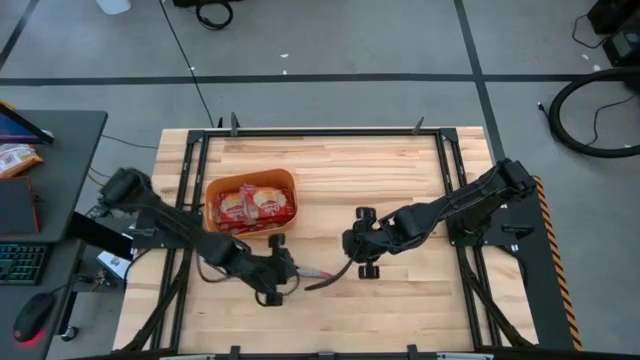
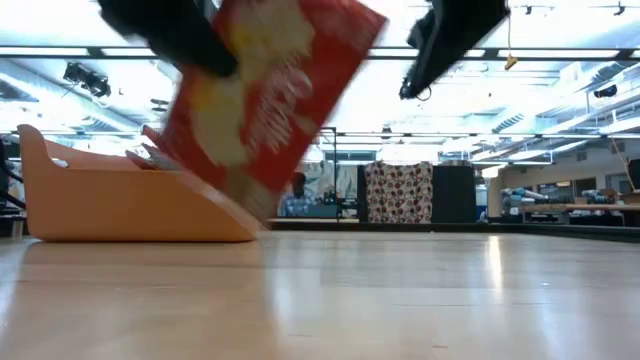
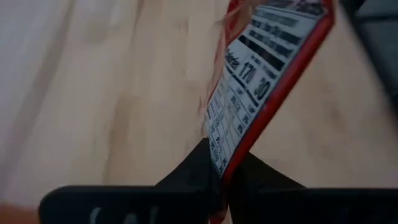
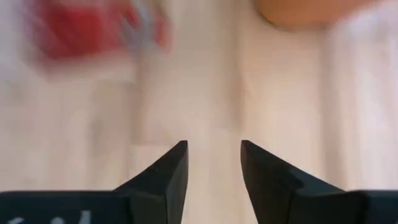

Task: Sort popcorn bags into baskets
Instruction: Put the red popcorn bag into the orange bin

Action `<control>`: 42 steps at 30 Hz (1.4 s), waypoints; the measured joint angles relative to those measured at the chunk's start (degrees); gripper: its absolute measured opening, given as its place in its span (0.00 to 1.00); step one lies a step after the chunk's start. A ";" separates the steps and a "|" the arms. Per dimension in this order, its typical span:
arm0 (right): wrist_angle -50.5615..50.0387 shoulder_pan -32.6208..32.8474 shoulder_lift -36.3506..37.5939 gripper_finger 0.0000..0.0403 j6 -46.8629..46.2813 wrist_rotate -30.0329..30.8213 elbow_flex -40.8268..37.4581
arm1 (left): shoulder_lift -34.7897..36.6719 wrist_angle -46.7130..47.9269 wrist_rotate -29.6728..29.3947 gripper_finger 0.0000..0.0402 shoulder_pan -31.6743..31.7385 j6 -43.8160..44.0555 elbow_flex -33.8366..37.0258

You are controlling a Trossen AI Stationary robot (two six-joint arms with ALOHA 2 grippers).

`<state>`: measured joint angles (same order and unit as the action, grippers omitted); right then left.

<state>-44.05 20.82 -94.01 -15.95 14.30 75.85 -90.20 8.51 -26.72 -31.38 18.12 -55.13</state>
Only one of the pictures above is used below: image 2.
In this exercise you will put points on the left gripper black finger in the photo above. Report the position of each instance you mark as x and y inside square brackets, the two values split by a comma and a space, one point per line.
[175, 35]

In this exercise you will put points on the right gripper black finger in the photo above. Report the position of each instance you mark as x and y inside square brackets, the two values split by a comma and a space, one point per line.
[460, 30]

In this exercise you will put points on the black crossbar with lights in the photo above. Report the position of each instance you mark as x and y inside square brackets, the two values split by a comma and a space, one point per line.
[95, 51]

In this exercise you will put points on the black cabinet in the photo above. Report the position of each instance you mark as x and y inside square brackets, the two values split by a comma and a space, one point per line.
[452, 195]

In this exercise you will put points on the patterned brown white cloth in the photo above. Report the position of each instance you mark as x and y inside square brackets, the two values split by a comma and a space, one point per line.
[400, 192]

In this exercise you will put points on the orange plastic basket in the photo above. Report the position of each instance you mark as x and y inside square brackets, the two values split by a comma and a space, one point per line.
[125, 205]

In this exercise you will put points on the person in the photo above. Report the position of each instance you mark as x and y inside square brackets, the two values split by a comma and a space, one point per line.
[297, 200]

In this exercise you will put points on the black ceiling camera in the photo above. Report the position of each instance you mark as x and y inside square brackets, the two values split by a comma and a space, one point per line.
[95, 85]
[606, 91]
[406, 92]

